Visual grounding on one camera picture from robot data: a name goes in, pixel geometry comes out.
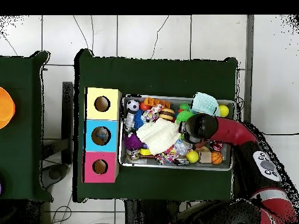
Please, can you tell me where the cream yellow cloth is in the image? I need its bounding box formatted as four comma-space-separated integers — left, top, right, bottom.
135, 117, 182, 156

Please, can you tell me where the mint green cloth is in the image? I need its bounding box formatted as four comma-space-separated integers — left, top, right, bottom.
190, 92, 221, 117

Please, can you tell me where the clear shallow bin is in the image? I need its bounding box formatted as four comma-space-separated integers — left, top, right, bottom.
119, 95, 237, 172

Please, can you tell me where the wooden box with three holes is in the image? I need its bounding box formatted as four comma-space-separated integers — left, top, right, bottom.
84, 87, 123, 184

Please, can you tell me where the colourful dotted packet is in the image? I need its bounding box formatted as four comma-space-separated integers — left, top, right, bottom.
141, 103, 164, 124

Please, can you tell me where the toy burger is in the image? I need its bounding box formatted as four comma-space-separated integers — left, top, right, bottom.
158, 108, 176, 122

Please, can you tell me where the orange plastic toy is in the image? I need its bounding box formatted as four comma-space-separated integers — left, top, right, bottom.
144, 97, 171, 109

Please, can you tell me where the black and white soccer ball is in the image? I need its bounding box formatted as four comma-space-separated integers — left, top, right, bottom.
126, 99, 141, 114

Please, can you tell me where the small green spiky ball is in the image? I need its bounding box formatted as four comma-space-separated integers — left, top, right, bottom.
175, 109, 194, 124

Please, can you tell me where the dark green table cloth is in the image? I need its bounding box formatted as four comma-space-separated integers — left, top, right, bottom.
74, 48, 239, 204
0, 50, 51, 202

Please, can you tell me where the yellow ball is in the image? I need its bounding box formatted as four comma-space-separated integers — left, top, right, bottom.
186, 150, 200, 164
218, 104, 230, 118

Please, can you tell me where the pale wooden block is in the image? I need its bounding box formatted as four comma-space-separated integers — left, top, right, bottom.
198, 146, 213, 164

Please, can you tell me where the small orange basketball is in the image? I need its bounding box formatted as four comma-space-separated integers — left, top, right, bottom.
211, 151, 224, 166

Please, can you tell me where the black stand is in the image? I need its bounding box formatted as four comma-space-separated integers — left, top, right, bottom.
41, 81, 75, 187

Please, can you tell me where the orange plastic bowl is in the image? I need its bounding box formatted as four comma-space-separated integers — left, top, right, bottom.
0, 86, 16, 130

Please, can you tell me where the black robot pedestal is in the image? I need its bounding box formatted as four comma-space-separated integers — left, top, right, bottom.
123, 199, 187, 224

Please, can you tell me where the black cable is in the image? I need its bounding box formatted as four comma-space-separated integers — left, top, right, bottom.
261, 132, 299, 138

